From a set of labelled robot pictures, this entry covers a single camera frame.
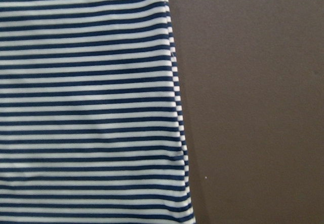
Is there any navy white striped polo shirt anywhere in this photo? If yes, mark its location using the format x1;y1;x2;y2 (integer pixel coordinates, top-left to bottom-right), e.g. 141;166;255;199
1;0;196;223

